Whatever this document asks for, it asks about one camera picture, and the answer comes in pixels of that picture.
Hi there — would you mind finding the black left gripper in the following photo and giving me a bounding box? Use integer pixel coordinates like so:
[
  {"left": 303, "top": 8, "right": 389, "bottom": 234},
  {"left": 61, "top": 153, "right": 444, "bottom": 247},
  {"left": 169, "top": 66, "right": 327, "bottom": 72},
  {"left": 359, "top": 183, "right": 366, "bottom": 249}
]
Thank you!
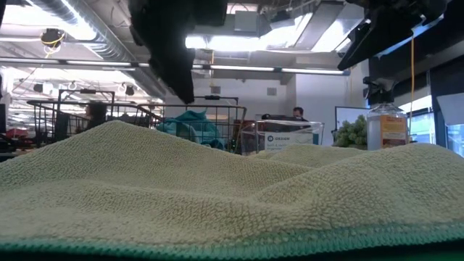
[{"left": 128, "top": 0, "right": 228, "bottom": 105}]

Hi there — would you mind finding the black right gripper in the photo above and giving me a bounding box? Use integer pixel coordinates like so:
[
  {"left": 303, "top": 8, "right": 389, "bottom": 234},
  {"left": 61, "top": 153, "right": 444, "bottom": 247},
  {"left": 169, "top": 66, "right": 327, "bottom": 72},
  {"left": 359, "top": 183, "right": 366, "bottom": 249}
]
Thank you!
[{"left": 336, "top": 0, "right": 450, "bottom": 72}]

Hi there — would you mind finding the teal microfiber towel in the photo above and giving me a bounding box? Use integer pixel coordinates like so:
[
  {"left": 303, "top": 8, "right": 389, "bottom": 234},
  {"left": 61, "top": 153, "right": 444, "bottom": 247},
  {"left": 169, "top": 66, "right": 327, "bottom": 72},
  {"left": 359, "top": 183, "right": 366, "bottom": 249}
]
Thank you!
[
  {"left": 156, "top": 120, "right": 191, "bottom": 142},
  {"left": 170, "top": 109, "right": 227, "bottom": 151}
]

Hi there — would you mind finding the large yellow microfiber towel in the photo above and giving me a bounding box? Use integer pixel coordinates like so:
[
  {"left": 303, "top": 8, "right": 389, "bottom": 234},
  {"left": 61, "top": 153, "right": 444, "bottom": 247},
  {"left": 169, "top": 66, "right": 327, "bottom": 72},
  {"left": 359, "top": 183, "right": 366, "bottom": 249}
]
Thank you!
[{"left": 0, "top": 120, "right": 464, "bottom": 254}]

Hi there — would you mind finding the long ceiling tube light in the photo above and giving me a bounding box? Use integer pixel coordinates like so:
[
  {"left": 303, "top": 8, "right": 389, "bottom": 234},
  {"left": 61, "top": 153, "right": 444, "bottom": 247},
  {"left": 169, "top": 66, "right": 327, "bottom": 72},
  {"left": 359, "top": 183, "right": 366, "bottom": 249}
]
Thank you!
[{"left": 0, "top": 57, "right": 351, "bottom": 77}]

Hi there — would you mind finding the clear spray bottle orange label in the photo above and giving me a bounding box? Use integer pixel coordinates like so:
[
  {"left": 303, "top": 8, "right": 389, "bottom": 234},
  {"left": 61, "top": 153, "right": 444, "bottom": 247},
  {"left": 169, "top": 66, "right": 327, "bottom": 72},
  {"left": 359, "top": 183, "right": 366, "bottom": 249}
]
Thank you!
[{"left": 362, "top": 76, "right": 410, "bottom": 152}]

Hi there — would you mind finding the person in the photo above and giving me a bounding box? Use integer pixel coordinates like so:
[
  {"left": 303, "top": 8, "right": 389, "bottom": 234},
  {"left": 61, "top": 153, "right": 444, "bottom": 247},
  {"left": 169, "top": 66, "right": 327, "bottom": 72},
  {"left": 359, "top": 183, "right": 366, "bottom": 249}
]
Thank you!
[
  {"left": 85, "top": 103, "right": 109, "bottom": 130},
  {"left": 291, "top": 106, "right": 310, "bottom": 123}
]

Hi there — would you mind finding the green artificial plant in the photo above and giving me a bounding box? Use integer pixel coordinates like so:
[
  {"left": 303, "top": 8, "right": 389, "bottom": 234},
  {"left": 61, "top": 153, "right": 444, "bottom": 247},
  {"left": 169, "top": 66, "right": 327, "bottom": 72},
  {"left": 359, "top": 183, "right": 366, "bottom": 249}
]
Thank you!
[{"left": 332, "top": 114, "right": 368, "bottom": 149}]

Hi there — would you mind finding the clear plastic organizer bin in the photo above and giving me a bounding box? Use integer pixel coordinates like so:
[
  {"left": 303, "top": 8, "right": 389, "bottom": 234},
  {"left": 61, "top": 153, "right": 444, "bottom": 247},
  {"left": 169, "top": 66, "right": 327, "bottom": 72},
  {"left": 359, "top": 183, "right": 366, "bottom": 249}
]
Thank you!
[{"left": 239, "top": 118, "right": 326, "bottom": 157}]

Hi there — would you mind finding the yellow hanging cable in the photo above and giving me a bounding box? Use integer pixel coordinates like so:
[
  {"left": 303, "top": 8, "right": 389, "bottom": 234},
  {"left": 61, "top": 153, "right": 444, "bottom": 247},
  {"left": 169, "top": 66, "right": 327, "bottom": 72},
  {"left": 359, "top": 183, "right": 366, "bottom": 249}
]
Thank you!
[{"left": 409, "top": 35, "right": 415, "bottom": 123}]

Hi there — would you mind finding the black wire basket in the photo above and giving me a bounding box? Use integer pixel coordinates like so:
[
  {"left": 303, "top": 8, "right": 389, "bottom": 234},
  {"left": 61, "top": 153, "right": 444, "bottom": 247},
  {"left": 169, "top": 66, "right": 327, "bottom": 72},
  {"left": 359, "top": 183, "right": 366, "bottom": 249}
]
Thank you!
[
  {"left": 27, "top": 88, "right": 164, "bottom": 148},
  {"left": 136, "top": 95, "right": 248, "bottom": 154}
]

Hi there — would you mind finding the silver ceiling air duct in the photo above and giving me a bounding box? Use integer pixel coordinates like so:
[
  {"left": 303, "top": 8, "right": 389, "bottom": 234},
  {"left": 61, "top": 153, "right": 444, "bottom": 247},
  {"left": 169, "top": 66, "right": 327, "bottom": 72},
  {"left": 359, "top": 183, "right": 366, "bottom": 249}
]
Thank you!
[{"left": 32, "top": 0, "right": 171, "bottom": 99}]

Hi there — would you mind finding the white board black frame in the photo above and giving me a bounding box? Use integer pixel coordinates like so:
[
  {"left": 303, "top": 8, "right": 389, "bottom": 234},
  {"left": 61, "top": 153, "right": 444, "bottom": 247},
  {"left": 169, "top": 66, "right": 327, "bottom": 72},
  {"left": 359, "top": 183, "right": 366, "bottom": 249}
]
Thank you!
[{"left": 334, "top": 105, "right": 371, "bottom": 146}]

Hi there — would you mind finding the dark blue post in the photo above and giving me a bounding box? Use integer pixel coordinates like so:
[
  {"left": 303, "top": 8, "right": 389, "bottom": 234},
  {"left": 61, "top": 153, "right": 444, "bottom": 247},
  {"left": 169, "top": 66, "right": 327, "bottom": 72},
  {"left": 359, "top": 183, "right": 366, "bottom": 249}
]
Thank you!
[{"left": 429, "top": 67, "right": 464, "bottom": 159}]

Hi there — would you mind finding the black ceiling device yellow cable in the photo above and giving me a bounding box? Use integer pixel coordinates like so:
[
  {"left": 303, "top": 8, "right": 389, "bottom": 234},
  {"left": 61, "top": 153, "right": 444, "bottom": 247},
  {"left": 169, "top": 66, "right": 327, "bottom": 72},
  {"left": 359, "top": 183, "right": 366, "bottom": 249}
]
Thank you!
[{"left": 39, "top": 28, "right": 67, "bottom": 59}]

